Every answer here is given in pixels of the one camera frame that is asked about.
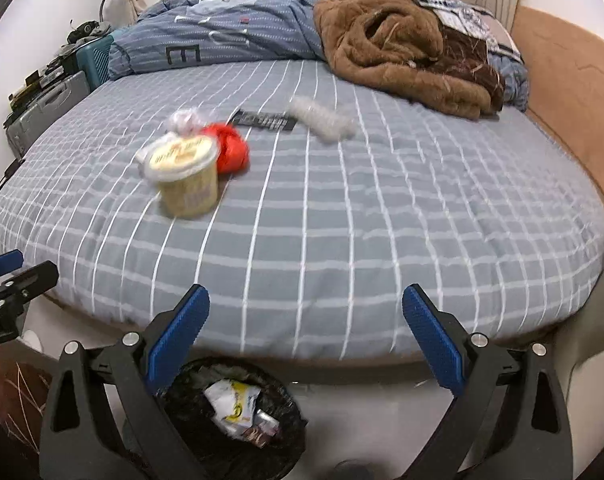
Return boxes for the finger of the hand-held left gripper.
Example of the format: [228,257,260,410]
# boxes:
[0,260,59,311]
[0,249,24,281]

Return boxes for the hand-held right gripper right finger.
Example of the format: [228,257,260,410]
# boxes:
[402,284,572,480]

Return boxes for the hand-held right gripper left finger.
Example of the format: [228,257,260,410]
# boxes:
[38,283,211,480]

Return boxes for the yellow and white sachet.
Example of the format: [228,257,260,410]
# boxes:
[204,380,263,436]

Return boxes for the dark brown carton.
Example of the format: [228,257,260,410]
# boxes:
[244,410,280,448]

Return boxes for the yellow yogurt cup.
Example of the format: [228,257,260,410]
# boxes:
[141,132,220,220]

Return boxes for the trash bin with black liner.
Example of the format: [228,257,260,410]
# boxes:
[162,357,308,480]

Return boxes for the clear plastic bag red print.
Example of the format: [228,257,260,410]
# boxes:
[168,107,215,136]

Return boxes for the black sachet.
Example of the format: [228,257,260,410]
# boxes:
[228,108,298,132]

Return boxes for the brown patterned pajama pants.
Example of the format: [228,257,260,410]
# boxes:
[0,355,53,456]

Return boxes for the grey checked bed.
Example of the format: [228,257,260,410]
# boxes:
[0,57,604,361]

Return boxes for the grey suitcase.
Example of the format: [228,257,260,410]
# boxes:
[4,70,90,156]

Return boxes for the pile of dark boxes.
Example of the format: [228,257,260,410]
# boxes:
[7,50,80,111]

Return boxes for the teal suitcase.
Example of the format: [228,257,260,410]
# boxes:
[77,35,115,92]

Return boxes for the dark bag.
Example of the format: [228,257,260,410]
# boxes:
[66,20,110,43]

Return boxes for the dark brown patterned cloth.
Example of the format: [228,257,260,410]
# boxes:
[439,30,505,111]

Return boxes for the wooden headboard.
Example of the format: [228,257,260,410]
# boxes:
[509,6,604,241]

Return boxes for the brown fleece blanket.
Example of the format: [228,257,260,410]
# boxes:
[313,0,505,121]

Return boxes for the blue striped duvet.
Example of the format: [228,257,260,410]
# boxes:
[107,0,333,81]

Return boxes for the patterned pillow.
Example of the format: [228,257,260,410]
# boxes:
[417,0,530,111]

